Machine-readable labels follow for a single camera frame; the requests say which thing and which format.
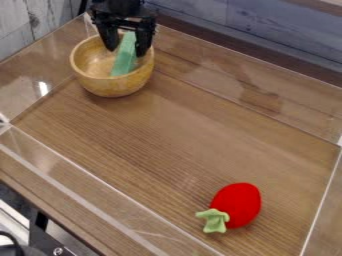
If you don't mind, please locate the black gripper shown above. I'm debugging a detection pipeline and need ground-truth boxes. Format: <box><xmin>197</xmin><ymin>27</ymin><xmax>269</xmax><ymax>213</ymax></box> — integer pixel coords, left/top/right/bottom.
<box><xmin>90</xmin><ymin>0</ymin><xmax>157</xmax><ymax>57</ymax></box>

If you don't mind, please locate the green rectangular block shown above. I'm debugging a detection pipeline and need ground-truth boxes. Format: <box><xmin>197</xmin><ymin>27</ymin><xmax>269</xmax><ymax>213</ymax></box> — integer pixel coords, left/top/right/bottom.
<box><xmin>111</xmin><ymin>32</ymin><xmax>137</xmax><ymax>76</ymax></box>

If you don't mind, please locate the brown wooden bowl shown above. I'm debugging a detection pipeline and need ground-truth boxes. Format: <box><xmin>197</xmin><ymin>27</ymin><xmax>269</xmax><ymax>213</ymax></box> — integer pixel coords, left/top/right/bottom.
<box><xmin>70</xmin><ymin>35</ymin><xmax>156</xmax><ymax>98</ymax></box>

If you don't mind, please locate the red plush strawberry toy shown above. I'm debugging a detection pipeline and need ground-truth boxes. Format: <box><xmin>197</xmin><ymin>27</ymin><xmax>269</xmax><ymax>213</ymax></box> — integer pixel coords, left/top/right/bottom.
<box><xmin>196</xmin><ymin>183</ymin><xmax>262</xmax><ymax>233</ymax></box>

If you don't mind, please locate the clear acrylic tray wall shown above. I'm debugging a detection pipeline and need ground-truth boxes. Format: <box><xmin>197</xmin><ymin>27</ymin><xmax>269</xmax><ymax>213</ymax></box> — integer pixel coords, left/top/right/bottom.
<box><xmin>0</xmin><ymin>116</ymin><xmax>224</xmax><ymax>256</ymax></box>

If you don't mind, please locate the black cable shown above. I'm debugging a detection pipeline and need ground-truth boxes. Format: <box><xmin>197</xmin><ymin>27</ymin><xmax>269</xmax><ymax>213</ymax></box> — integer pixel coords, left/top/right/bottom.
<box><xmin>0</xmin><ymin>231</ymin><xmax>25</xmax><ymax>256</ymax></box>

